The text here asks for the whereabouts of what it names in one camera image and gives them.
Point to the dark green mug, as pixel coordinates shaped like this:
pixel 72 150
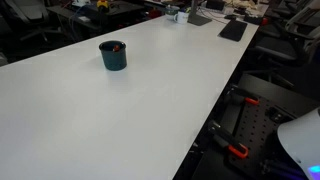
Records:
pixel 113 62

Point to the marker with red cap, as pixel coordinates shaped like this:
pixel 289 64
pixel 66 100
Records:
pixel 116 48

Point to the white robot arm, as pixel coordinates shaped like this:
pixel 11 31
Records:
pixel 301 140

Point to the white mug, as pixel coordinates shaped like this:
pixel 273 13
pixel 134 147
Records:
pixel 182 17

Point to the green bowl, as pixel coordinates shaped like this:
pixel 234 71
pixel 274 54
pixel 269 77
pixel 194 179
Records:
pixel 171 11

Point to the grey monitor stand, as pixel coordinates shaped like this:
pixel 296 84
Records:
pixel 197 18

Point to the black side desk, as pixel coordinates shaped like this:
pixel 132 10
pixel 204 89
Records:
pixel 116 10

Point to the black flat pad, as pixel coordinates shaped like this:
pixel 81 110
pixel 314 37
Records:
pixel 233 30

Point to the black computer mouse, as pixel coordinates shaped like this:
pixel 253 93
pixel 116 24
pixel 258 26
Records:
pixel 230 16

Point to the yellow and red object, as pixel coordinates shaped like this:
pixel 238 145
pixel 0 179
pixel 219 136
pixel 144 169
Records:
pixel 102 4

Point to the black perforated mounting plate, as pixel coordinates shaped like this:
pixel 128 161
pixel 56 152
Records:
pixel 256 130

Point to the black robot stand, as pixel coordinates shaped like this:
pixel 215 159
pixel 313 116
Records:
pixel 266 90

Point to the grey mesh office chair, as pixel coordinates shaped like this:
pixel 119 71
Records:
pixel 283 46

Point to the dark office chair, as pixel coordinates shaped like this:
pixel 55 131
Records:
pixel 30 13

